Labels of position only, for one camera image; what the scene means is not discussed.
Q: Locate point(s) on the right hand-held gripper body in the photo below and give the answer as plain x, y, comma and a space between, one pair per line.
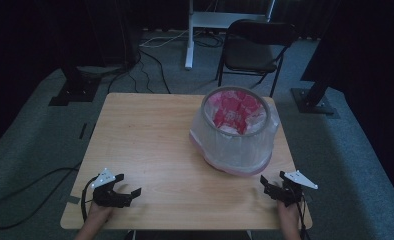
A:
288, 195

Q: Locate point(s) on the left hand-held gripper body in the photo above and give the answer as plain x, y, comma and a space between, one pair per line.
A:
110, 198

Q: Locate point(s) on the translucent white plastic bag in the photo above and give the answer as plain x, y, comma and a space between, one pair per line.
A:
231, 151

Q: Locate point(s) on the person's left hand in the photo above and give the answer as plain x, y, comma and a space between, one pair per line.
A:
100, 214

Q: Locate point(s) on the person's right hand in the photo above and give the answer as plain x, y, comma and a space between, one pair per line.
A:
290, 217

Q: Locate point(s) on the grey tape piece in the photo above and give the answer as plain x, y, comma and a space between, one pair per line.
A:
73, 199

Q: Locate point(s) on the black tape strip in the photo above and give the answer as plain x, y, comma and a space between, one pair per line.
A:
83, 131

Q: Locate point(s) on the black stand with square base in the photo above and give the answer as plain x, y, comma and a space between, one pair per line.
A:
313, 103
75, 91

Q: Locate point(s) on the plastic bag with red contents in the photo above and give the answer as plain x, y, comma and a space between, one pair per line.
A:
235, 110

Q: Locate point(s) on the black folding chair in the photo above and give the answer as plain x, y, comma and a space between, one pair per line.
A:
251, 55

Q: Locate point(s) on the white desk frame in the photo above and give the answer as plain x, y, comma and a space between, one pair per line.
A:
218, 19

